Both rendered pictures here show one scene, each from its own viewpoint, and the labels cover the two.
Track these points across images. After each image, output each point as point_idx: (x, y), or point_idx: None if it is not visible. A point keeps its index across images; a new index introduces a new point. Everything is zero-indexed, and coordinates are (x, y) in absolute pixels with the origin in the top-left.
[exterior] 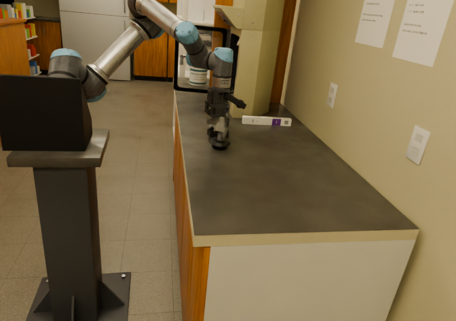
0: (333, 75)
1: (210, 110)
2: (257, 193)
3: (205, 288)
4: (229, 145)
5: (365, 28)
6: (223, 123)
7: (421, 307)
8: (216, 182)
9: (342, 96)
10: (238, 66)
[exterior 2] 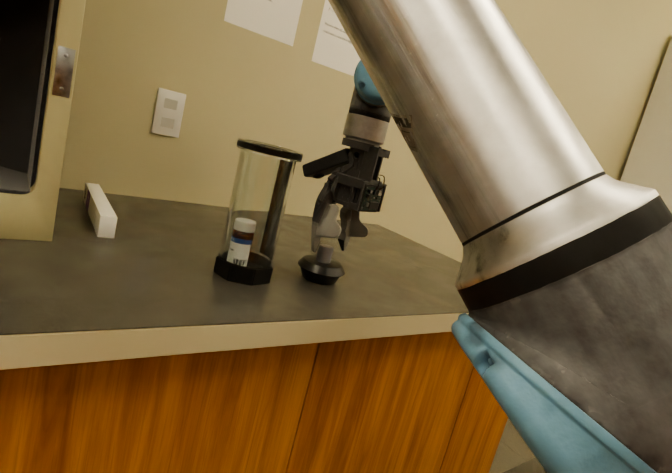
0: (161, 74)
1: (379, 199)
2: (431, 270)
3: None
4: (294, 268)
5: (249, 5)
6: (350, 217)
7: None
8: (448, 290)
9: (205, 114)
10: (77, 59)
